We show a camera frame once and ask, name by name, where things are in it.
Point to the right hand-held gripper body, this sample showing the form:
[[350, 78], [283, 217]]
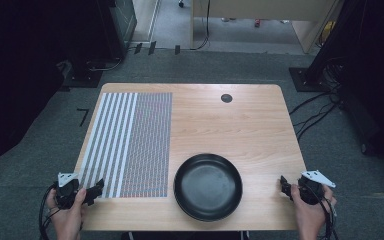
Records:
[[310, 191]]

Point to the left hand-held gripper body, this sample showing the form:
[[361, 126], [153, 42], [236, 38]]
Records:
[[67, 191]]

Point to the black metal stand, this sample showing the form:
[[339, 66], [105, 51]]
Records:
[[313, 78], [83, 76]]

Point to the dark curtain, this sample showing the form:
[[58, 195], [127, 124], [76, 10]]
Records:
[[20, 83], [383, 83]]

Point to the person's right hand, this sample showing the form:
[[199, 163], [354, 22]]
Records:
[[311, 215]]

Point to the small red object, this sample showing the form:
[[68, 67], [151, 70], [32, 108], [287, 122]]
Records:
[[257, 23]]

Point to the striped woven placemat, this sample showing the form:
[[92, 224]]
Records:
[[136, 143]]

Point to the person's left hand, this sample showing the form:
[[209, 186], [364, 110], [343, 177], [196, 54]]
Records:
[[67, 218]]

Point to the yellow object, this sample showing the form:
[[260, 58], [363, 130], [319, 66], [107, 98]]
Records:
[[329, 31]]

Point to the dark cabinet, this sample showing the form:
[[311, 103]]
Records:
[[121, 23]]

